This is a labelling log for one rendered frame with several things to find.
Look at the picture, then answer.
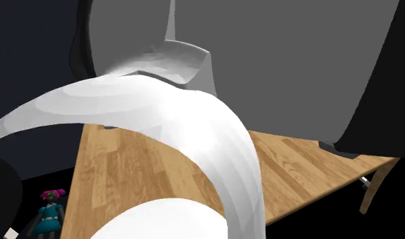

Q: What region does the wooden table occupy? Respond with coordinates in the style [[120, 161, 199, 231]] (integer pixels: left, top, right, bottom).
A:
[[59, 124, 402, 239]]

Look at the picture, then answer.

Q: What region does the small white box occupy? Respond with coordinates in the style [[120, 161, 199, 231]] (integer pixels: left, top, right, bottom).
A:
[[3, 227, 20, 239]]

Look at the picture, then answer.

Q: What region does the pink-haired doll in teal dress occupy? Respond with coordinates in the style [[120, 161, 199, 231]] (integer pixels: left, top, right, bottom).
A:
[[26, 188, 68, 239]]

